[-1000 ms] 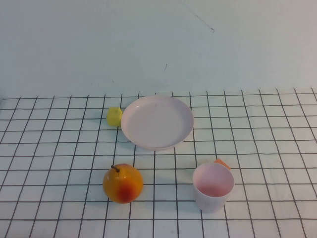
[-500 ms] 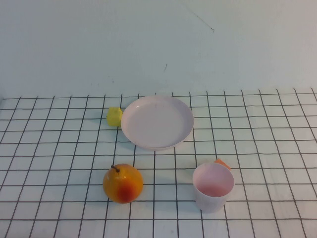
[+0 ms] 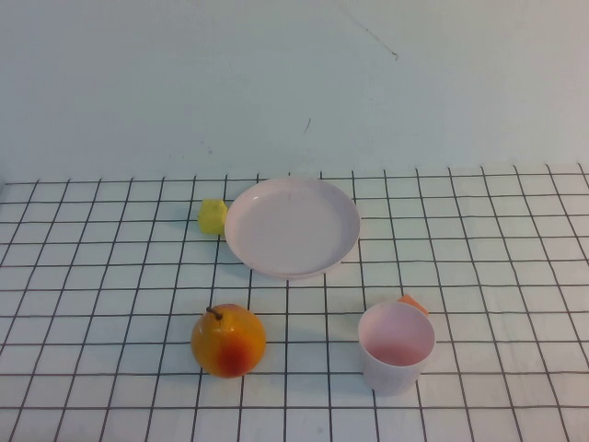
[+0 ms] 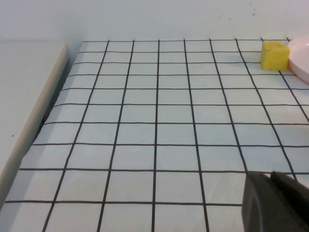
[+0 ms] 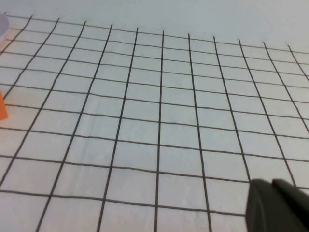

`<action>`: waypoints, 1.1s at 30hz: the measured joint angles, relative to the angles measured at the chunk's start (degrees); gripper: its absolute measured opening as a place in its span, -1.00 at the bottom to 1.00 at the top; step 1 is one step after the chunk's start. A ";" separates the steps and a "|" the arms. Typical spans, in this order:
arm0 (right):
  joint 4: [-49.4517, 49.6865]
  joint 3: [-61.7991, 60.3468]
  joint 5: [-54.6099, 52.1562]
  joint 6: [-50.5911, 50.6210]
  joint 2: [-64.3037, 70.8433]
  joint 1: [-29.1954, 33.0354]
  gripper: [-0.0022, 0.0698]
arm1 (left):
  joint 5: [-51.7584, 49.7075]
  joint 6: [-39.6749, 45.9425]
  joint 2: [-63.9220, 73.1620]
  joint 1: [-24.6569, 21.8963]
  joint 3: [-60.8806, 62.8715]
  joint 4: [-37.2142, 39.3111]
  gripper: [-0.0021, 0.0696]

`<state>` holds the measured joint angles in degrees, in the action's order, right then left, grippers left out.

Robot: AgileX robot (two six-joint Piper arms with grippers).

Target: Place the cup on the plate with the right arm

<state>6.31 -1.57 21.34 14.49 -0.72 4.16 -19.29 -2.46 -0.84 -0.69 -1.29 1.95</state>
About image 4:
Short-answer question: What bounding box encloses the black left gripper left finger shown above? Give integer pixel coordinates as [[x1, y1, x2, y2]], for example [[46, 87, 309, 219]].
[[242, 171, 298, 232]]

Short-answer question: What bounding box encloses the yellow sponge cube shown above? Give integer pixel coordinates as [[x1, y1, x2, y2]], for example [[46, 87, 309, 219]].
[[260, 40, 290, 71]]

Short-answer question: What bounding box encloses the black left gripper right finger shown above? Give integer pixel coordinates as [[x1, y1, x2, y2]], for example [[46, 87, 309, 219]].
[[269, 170, 309, 232]]

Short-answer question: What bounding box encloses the pale pink round plate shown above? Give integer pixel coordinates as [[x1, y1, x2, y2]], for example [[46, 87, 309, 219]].
[[287, 35, 309, 85]]

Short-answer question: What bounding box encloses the white board with beige edge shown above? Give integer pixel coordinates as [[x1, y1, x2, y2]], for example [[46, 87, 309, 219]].
[[0, 42, 69, 208]]

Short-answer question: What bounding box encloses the white black grid table mat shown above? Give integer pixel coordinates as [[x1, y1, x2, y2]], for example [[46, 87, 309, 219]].
[[0, 37, 309, 232]]

